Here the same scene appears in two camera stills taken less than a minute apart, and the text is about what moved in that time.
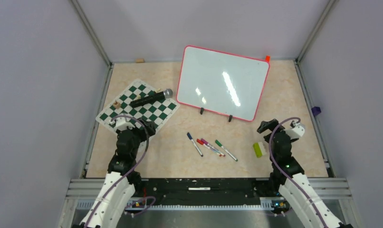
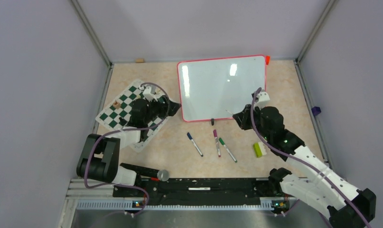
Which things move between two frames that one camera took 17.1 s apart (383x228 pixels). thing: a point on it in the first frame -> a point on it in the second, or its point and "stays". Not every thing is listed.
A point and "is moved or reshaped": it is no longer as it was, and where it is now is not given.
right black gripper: [271, 125] -> [243, 117]
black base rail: [203, 190] stays
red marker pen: [201, 142] -> [229, 112]
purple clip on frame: [316, 110] stays
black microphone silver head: [167, 93] is moved or reshaped
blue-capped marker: [190, 137] stays
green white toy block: [259, 149] stays
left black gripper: [149, 127] -> [161, 106]
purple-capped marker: [211, 147] -> [215, 137]
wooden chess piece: [117, 104] stays
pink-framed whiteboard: [222, 82] is moved or reshaped
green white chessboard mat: [157, 111] stays
